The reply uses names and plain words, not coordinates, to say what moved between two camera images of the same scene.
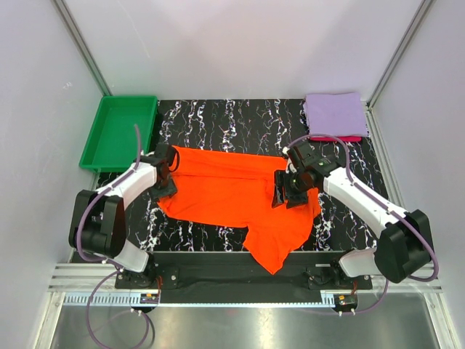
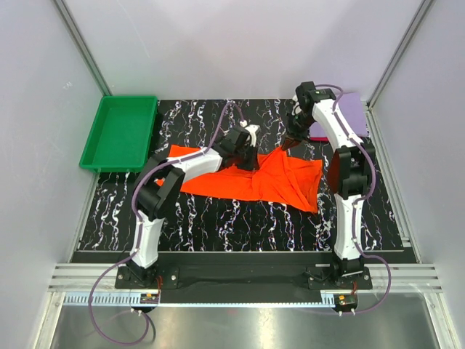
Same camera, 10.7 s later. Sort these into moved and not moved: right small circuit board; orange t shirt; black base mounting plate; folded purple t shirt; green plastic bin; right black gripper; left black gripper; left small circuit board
Moved: right black gripper; left black gripper; orange t shirt
Not moved: black base mounting plate; left small circuit board; right small circuit board; green plastic bin; folded purple t shirt
